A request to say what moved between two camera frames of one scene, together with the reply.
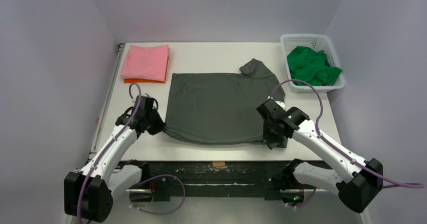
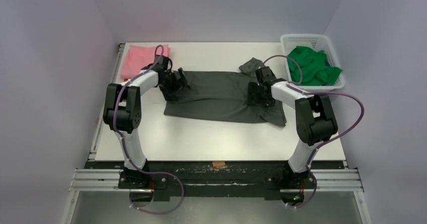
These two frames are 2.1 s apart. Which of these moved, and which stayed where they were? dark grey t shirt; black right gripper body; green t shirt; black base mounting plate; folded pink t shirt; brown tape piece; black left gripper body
Moved: black right gripper body; black left gripper body; dark grey t shirt
Stayed: brown tape piece; green t shirt; black base mounting plate; folded pink t shirt
